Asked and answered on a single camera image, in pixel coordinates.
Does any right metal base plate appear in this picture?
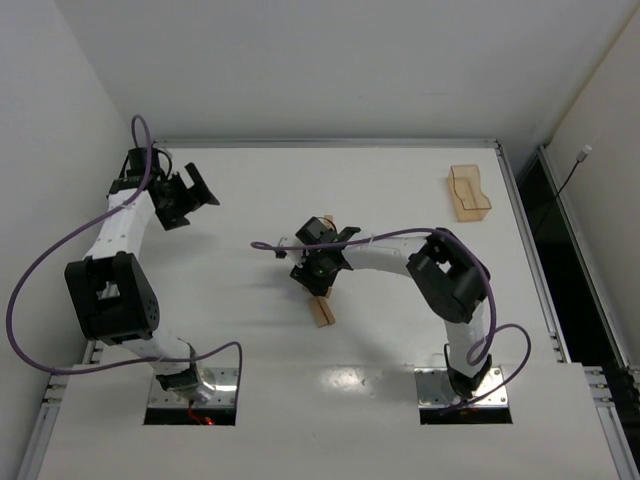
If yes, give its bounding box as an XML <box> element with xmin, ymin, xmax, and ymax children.
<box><xmin>414</xmin><ymin>367</ymin><xmax>509</xmax><ymax>411</ymax></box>

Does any wood block with text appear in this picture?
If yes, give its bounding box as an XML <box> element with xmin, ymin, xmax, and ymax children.
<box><xmin>323</xmin><ymin>216</ymin><xmax>336</xmax><ymax>230</ymax></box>

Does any black wall cable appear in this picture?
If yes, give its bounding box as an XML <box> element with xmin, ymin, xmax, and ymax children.
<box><xmin>534</xmin><ymin>145</ymin><xmax>593</xmax><ymax>236</ymax></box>

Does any metal base plate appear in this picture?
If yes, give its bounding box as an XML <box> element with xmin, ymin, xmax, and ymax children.
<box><xmin>414</xmin><ymin>367</ymin><xmax>509</xmax><ymax>411</ymax></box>
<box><xmin>147</xmin><ymin>367</ymin><xmax>239</xmax><ymax>409</ymax></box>

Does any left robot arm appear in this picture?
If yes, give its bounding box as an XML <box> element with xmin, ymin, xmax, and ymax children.
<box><xmin>64</xmin><ymin>147</ymin><xmax>219</xmax><ymax>403</ymax></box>

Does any purple cable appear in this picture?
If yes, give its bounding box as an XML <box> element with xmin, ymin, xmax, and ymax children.
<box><xmin>249</xmin><ymin>228</ymin><xmax>532</xmax><ymax>414</ymax></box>
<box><xmin>5</xmin><ymin>114</ymin><xmax>244</xmax><ymax>376</ymax></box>

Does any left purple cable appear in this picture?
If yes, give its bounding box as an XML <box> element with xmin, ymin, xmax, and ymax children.
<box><xmin>5</xmin><ymin>114</ymin><xmax>244</xmax><ymax>376</ymax></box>

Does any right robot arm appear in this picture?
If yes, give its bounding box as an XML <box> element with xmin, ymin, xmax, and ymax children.
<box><xmin>280</xmin><ymin>217</ymin><xmax>497</xmax><ymax>400</ymax></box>

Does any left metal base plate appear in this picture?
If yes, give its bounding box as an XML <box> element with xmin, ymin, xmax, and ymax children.
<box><xmin>147</xmin><ymin>367</ymin><xmax>239</xmax><ymax>409</ymax></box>

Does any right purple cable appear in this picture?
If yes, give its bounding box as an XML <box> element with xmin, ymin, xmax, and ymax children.
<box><xmin>249</xmin><ymin>228</ymin><xmax>532</xmax><ymax>414</ymax></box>

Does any amber transparent plastic box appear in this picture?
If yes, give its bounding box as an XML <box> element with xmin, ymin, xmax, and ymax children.
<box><xmin>447</xmin><ymin>164</ymin><xmax>492</xmax><ymax>222</ymax></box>

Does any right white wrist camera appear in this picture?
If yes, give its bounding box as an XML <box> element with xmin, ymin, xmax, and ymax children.
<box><xmin>275</xmin><ymin>236</ymin><xmax>309</xmax><ymax>270</ymax></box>

